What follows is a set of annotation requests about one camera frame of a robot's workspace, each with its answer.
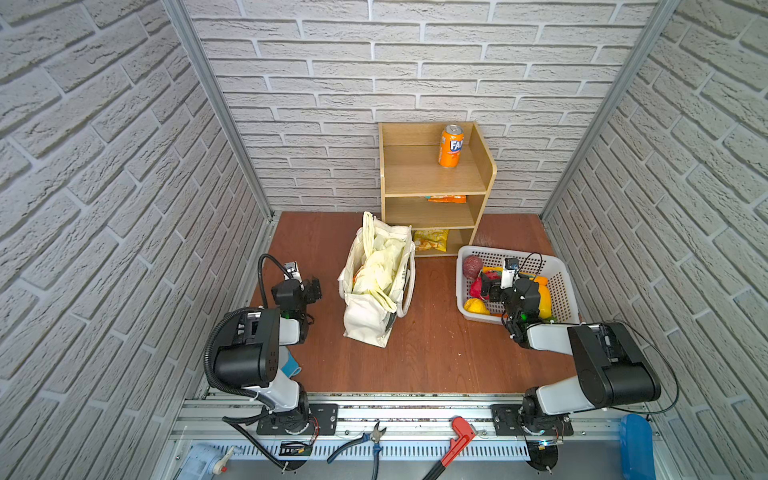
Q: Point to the yellow lemon toy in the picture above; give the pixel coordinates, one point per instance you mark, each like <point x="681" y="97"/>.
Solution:
<point x="475" y="306"/>

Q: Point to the yellow chips bag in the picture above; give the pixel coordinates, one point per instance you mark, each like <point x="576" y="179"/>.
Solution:
<point x="434" y="239"/>

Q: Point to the white floral canvas tote bag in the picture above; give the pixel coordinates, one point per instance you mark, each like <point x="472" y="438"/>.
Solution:
<point x="364" y="319"/>

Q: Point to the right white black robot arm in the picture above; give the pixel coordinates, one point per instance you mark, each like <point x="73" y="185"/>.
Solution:
<point x="611" y="370"/>

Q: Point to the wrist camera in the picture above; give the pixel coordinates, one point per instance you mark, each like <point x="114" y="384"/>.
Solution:
<point x="292" y="271"/>
<point x="509" y="273"/>

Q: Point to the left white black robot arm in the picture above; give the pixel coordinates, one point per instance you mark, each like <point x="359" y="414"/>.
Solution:
<point x="246" y="351"/>

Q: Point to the red black clamp tool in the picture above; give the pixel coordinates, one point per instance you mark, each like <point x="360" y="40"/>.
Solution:
<point x="465" y="434"/>

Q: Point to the orange Fanta can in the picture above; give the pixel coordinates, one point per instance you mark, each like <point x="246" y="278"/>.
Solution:
<point x="451" y="144"/>

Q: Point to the white plastic basket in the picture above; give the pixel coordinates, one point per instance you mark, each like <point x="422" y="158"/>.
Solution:
<point x="564" y="305"/>

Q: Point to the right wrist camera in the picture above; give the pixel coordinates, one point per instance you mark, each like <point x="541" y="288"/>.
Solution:
<point x="509" y="273"/>

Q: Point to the dark red round fruit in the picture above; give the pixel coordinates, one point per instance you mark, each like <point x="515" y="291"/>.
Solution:
<point x="472" y="266"/>

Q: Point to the aluminium mounting rail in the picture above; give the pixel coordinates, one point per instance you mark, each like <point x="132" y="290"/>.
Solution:
<point x="418" y="427"/>

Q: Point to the cream plastic grocery bag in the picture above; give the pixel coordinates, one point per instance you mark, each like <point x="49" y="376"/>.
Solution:
<point x="382" y="256"/>

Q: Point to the wooden shelf unit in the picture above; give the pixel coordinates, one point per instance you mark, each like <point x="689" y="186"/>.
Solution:
<point x="409" y="172"/>

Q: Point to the blue plastic container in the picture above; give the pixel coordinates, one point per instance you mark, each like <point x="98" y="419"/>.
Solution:
<point x="636" y="448"/>

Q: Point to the pink dragon fruit toy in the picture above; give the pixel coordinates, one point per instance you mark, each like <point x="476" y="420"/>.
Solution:
<point x="477" y="287"/>

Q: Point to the grey blue work glove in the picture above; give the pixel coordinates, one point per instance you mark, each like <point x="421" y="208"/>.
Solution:
<point x="289" y="363"/>

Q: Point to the white spray bottle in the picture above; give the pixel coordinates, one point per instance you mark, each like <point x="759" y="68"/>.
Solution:
<point x="204" y="462"/>

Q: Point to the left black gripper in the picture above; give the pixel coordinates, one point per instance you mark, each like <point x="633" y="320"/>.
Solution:
<point x="309" y="289"/>

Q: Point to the orange Fox's candy bag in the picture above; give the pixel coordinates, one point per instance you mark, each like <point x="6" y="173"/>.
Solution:
<point x="454" y="199"/>

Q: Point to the blue handled pliers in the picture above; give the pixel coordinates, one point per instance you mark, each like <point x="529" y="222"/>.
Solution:
<point x="374" y="437"/>

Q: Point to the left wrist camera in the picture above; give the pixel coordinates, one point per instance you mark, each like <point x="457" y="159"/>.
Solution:
<point x="292" y="271"/>

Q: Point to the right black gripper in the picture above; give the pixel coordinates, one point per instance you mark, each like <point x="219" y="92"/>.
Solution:
<point x="494" y="290"/>

